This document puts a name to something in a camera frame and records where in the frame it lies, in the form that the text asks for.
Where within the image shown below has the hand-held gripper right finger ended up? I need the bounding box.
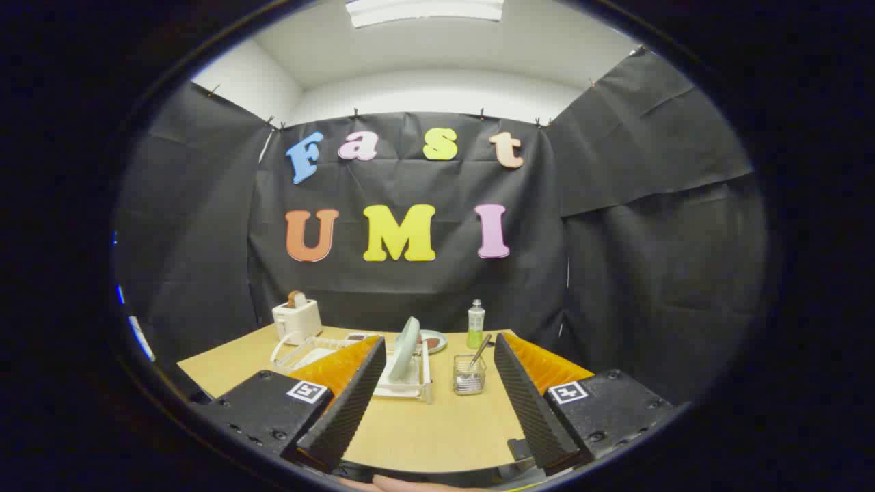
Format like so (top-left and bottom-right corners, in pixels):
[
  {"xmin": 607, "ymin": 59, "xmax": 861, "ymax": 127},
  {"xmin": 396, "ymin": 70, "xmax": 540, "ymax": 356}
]
[{"xmin": 494, "ymin": 333, "xmax": 675, "ymax": 477}]

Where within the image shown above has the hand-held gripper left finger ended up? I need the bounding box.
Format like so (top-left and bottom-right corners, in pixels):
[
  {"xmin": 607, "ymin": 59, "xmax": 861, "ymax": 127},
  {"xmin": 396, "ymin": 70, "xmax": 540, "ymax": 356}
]
[{"xmin": 195, "ymin": 335, "xmax": 388, "ymax": 474}]

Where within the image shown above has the wire mesh basket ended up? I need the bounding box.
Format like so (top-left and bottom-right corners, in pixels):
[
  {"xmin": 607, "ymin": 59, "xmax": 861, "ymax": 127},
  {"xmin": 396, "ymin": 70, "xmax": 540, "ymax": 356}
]
[{"xmin": 452, "ymin": 353, "xmax": 487, "ymax": 396}]

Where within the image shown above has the white dish rack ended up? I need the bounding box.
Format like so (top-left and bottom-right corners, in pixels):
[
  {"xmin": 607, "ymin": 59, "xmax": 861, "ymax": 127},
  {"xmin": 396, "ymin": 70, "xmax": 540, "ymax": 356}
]
[{"xmin": 271, "ymin": 333, "xmax": 434, "ymax": 405}]

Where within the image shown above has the metal spoon with wooden handle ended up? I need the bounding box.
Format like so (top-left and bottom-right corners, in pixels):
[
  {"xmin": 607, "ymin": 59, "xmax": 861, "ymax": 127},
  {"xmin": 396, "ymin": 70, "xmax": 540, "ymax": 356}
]
[{"xmin": 457, "ymin": 333, "xmax": 492, "ymax": 385}]

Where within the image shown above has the green bottle with white cap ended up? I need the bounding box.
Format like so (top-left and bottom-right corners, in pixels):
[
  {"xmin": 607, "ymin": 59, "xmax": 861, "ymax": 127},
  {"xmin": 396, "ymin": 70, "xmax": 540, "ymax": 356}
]
[{"xmin": 467, "ymin": 299, "xmax": 486, "ymax": 350}]

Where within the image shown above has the white toaster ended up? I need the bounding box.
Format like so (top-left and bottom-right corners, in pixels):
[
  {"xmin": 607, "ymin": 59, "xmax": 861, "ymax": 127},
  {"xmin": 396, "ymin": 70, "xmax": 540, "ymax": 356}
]
[{"xmin": 272, "ymin": 299, "xmax": 323, "ymax": 344}]

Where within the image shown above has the black backdrop cloth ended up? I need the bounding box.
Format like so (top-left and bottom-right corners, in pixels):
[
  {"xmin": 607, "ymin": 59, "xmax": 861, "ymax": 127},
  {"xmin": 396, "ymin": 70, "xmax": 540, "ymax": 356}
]
[{"xmin": 113, "ymin": 46, "xmax": 770, "ymax": 405}]

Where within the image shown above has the ceiling light panel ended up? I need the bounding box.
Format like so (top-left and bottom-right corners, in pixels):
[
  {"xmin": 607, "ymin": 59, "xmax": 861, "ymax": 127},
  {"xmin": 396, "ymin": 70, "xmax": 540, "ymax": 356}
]
[{"xmin": 345, "ymin": 0, "xmax": 506, "ymax": 29}]

